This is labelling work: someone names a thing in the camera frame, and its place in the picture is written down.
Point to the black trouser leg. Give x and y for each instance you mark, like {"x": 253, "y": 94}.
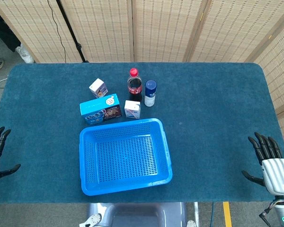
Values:
{"x": 2, "y": 30}

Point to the purple white milk carton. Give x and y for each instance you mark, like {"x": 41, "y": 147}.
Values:
{"x": 98, "y": 88}

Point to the grey robot torso base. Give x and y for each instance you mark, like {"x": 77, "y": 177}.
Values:
{"x": 137, "y": 216}

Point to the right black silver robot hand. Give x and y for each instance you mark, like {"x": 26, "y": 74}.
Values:
{"x": 275, "y": 176}

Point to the blue cookie box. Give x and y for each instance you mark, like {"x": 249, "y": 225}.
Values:
{"x": 99, "y": 109}

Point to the white bottle with navy cap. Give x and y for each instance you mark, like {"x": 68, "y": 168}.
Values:
{"x": 150, "y": 94}

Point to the white sneaker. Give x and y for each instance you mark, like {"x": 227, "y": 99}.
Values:
{"x": 24, "y": 55}

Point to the black stand pole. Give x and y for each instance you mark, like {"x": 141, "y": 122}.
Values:
{"x": 73, "y": 35}

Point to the white red milk carton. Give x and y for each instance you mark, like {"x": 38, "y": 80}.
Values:
{"x": 132, "y": 110}

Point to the cola bottle with red cap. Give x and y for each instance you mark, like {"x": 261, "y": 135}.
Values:
{"x": 135, "y": 88}

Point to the teal table cloth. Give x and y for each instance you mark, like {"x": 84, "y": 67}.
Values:
{"x": 215, "y": 113}

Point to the blue plastic mesh basket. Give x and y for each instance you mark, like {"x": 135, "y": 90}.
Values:
{"x": 125, "y": 153}

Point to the yellow floor tape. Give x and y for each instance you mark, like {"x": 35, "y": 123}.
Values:
{"x": 227, "y": 215}

